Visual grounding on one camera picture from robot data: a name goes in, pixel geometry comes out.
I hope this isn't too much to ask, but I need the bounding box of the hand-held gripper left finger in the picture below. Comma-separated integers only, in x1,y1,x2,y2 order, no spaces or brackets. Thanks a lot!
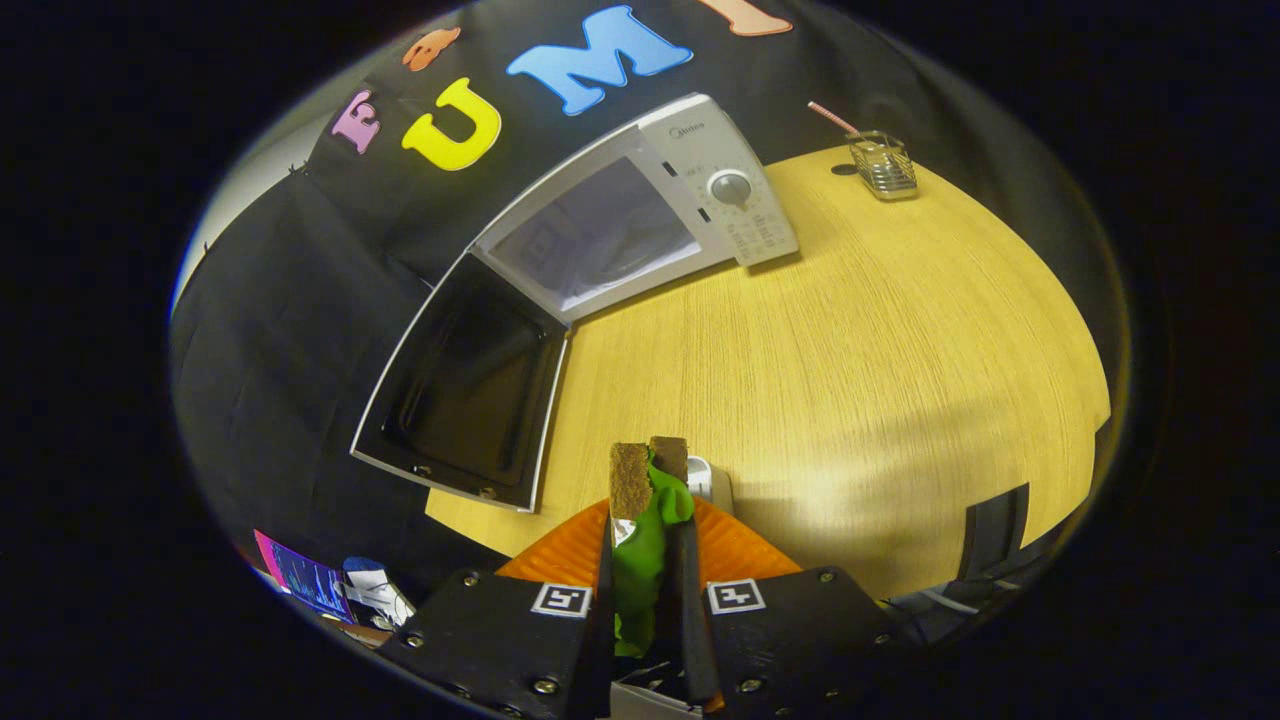
375,497,616,720

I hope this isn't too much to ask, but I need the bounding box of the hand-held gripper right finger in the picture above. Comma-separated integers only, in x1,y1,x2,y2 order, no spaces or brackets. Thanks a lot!
680,495,901,716

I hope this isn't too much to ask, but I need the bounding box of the toy sandwich with green lettuce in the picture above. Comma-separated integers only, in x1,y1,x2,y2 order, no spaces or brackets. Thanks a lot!
608,436,696,659

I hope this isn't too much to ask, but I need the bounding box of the white microwave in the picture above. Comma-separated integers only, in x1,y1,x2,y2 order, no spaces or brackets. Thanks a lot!
350,93,801,514

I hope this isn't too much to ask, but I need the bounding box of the small white stand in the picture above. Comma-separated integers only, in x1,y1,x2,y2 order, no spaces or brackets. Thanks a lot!
686,456,734,516

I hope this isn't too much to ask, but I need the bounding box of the computer monitor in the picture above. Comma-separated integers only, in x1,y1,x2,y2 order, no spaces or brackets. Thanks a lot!
253,529,356,623

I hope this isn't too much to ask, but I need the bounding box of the black chair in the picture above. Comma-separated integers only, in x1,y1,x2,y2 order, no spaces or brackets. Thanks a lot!
885,483,1061,641

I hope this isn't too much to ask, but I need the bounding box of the black backdrop cloth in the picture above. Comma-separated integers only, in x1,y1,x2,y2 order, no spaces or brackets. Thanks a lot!
168,0,1001,601

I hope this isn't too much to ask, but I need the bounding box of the pink striped straw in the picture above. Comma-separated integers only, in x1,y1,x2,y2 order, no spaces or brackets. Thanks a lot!
807,100,861,136

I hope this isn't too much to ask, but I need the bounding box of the metal wire holder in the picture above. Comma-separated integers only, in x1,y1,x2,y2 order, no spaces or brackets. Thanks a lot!
848,130,919,202

